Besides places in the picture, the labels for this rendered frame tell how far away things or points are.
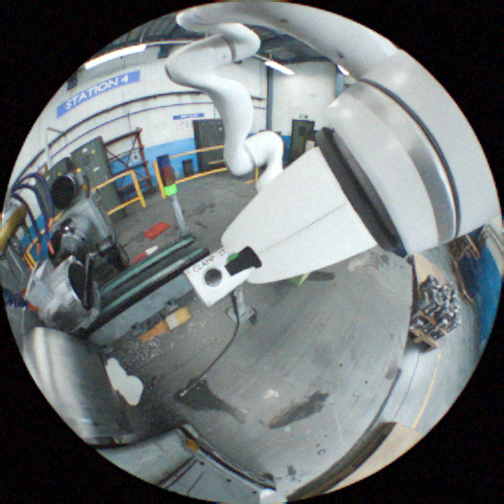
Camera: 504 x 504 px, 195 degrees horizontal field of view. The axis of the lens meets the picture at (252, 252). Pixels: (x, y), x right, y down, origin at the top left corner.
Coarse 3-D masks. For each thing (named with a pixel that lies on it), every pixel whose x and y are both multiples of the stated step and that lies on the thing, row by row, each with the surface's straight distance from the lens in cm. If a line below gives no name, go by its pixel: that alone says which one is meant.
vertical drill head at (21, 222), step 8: (8, 192) 60; (8, 200) 58; (8, 208) 57; (16, 208) 53; (24, 208) 56; (8, 216) 54; (16, 216) 52; (24, 216) 56; (8, 224) 51; (16, 224) 52; (24, 224) 58; (0, 232) 52; (8, 232) 51; (16, 232) 65; (24, 232) 58; (0, 240) 52; (8, 240) 52; (16, 240) 53; (0, 248) 53; (16, 248) 53; (0, 256) 55; (24, 256) 54; (8, 264) 60; (24, 264) 66
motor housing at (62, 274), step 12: (72, 264) 58; (60, 276) 51; (72, 276) 64; (60, 288) 53; (72, 288) 68; (96, 288) 62; (72, 300) 49; (96, 300) 60; (60, 312) 55; (72, 312) 52; (84, 312) 51; (60, 324) 57; (72, 324) 56
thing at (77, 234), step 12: (72, 216) 83; (84, 216) 85; (60, 228) 73; (72, 228) 71; (84, 228) 75; (60, 240) 74; (72, 240) 72; (84, 240) 72; (96, 240) 82; (48, 252) 80; (60, 252) 77; (72, 252) 70; (84, 252) 74; (60, 264) 76; (84, 264) 76
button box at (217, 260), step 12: (216, 252) 25; (228, 252) 25; (204, 264) 24; (216, 264) 24; (192, 276) 24; (228, 276) 25; (240, 276) 25; (204, 288) 24; (216, 288) 24; (228, 288) 24; (204, 300) 24; (216, 300) 24
